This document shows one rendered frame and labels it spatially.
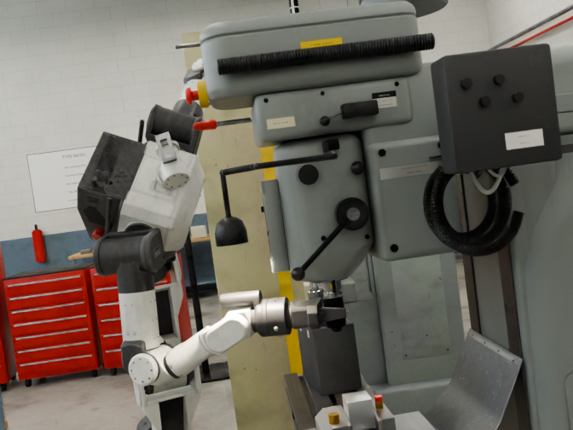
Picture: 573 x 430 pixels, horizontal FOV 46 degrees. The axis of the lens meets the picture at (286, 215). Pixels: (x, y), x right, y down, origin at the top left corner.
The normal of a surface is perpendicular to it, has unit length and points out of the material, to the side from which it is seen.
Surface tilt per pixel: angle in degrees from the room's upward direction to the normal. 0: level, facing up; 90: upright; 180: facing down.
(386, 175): 90
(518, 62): 90
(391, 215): 90
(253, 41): 90
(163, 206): 57
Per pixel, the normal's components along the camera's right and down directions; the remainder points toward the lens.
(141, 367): -0.32, 0.04
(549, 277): 0.08, 0.01
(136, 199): 0.25, -0.54
